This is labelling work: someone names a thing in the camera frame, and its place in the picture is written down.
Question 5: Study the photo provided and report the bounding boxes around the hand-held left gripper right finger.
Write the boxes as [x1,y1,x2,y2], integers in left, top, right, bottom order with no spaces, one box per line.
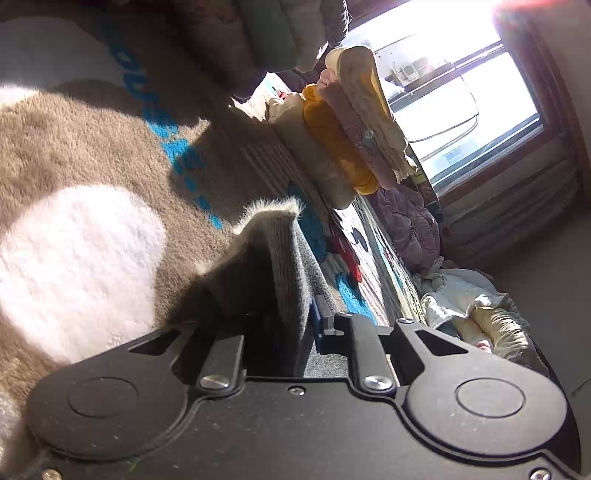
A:
[314,295,472,394]

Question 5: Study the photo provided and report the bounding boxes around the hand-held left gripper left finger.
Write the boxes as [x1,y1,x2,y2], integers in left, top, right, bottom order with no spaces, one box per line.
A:
[129,323,245,394]

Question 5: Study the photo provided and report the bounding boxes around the dark grey garment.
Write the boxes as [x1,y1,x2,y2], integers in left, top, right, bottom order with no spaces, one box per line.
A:
[196,196,326,377]

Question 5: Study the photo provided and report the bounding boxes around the stack of yellow cream clothes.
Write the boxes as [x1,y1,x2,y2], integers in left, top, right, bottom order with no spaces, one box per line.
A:
[267,45,420,209]

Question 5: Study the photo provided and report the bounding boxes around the stack of pastel folded clothes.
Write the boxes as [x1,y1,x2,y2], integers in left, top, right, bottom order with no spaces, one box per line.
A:
[173,0,349,95]

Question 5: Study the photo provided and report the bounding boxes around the purple quilt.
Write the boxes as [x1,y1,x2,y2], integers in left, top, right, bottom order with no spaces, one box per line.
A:
[369,185,445,274]

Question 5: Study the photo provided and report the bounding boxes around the white quilt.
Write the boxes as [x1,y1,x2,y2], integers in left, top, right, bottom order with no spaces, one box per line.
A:
[416,268,509,332]

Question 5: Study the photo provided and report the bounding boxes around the cream quilt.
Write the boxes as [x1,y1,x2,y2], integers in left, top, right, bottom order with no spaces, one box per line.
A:
[455,302,534,361]

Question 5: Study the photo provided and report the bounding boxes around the cartoon mouse printed blanket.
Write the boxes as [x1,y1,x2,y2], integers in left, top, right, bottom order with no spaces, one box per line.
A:
[0,0,428,467]

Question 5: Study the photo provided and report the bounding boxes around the window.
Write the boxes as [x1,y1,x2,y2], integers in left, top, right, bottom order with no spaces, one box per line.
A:
[344,0,583,223]

